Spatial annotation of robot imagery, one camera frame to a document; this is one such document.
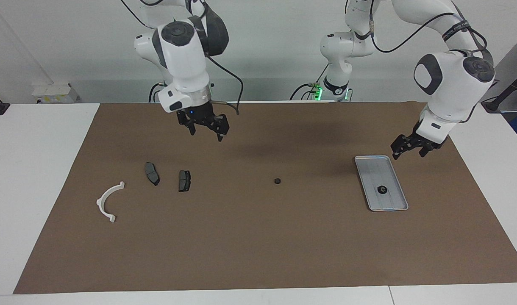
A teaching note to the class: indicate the brown table mat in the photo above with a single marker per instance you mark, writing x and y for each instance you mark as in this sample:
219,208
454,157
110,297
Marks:
258,245

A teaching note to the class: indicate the rectangular dark brake pad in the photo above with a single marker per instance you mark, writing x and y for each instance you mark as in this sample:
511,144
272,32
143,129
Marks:
184,181

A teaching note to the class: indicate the white power strip box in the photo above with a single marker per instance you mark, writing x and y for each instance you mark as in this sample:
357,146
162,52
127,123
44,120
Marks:
55,93

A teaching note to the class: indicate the white curved plastic bracket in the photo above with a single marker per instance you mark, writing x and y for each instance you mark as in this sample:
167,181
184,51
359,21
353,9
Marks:
99,203

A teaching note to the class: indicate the large black bearing gear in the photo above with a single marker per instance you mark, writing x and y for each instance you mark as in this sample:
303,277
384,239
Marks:
382,189

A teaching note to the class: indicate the silver metal tray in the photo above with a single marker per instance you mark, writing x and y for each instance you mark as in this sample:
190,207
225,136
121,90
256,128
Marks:
377,169

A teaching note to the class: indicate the curved dark brake pad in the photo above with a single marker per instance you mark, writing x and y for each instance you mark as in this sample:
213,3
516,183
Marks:
151,173

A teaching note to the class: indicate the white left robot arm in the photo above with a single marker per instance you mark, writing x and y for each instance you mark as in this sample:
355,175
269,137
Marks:
449,80

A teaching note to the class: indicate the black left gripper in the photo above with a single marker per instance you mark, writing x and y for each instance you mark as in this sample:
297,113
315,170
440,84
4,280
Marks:
426,137

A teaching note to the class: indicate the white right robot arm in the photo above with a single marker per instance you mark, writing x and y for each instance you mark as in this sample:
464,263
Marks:
182,55

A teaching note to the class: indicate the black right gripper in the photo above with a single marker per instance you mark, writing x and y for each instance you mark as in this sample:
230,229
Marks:
197,115

